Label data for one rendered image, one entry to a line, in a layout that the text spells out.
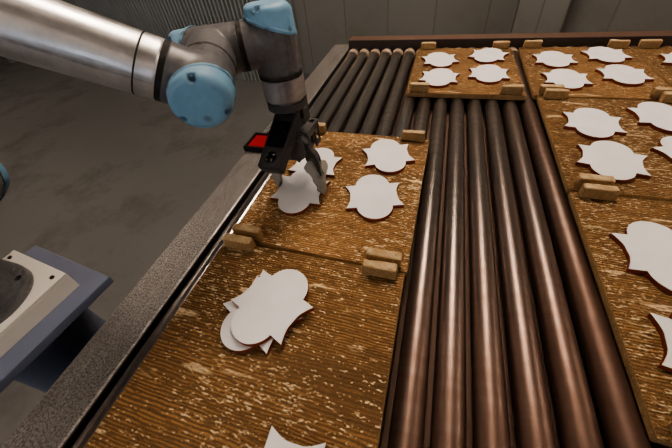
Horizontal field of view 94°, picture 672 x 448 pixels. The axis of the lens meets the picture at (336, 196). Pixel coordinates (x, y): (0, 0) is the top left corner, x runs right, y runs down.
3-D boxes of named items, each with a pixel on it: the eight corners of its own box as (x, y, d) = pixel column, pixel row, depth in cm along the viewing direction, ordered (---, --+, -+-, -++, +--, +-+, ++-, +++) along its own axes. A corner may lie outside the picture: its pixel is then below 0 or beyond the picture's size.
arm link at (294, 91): (292, 83, 51) (248, 82, 53) (297, 110, 54) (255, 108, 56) (309, 67, 56) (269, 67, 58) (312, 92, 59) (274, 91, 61)
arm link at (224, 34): (155, 46, 42) (238, 34, 43) (169, 22, 49) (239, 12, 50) (180, 101, 47) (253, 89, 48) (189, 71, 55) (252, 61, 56)
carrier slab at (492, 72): (405, 96, 102) (406, 83, 99) (417, 52, 131) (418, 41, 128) (524, 100, 93) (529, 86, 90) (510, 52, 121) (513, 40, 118)
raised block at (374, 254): (365, 263, 55) (364, 253, 53) (367, 254, 56) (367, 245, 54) (400, 270, 53) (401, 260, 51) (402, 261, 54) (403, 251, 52)
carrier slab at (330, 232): (231, 241, 63) (229, 236, 62) (305, 133, 91) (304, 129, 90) (406, 277, 54) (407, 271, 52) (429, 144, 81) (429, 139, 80)
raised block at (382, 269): (361, 274, 53) (360, 265, 51) (363, 265, 54) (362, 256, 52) (396, 281, 51) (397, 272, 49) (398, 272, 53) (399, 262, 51)
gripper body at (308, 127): (322, 143, 67) (315, 88, 60) (308, 166, 61) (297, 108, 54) (290, 140, 70) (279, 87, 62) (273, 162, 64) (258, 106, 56)
